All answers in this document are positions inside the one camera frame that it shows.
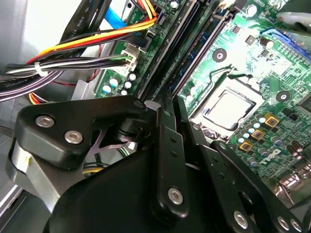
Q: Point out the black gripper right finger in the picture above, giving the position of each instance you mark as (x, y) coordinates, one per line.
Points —
(218, 170)

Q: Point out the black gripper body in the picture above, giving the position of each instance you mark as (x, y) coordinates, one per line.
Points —
(109, 206)

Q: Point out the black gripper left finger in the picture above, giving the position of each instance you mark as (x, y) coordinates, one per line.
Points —
(170, 170)

